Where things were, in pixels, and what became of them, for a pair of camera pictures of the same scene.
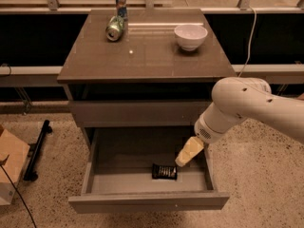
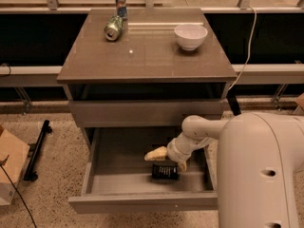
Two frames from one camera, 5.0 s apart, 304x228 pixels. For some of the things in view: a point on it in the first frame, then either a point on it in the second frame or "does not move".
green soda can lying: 114,28 does not move
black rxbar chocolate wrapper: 166,172 does not move
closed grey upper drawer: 138,112 does not move
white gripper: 206,131 to 173,151
